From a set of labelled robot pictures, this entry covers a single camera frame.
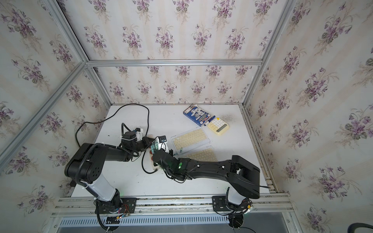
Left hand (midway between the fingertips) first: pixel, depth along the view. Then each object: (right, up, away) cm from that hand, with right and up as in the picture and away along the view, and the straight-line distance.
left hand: (156, 140), depth 94 cm
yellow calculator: (+44, +9, +10) cm, 46 cm away
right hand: (+6, -1, -17) cm, 18 cm away
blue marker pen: (+38, +13, +13) cm, 42 cm away
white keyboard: (+21, -1, +4) cm, 22 cm away
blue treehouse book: (+29, +18, +17) cm, 38 cm away
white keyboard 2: (+34, -9, -3) cm, 35 cm away
